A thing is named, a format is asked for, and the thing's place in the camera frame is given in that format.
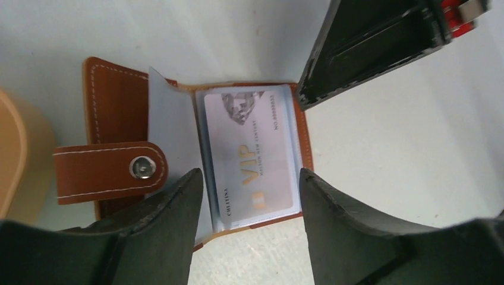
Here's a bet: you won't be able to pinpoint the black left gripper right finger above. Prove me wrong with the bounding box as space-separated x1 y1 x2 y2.
299 169 503 284

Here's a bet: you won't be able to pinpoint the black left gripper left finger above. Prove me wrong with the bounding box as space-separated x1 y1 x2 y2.
1 169 203 284

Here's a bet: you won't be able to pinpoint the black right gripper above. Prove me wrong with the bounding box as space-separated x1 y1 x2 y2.
296 0 490 110

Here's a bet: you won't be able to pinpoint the brown leather card holder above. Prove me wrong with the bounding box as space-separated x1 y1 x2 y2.
55 56 313 251

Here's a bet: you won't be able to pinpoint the white striped credit cards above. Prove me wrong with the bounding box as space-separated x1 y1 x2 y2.
203 86 299 230

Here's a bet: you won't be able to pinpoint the orange plastic tray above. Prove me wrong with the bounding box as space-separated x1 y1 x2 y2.
1 90 56 224

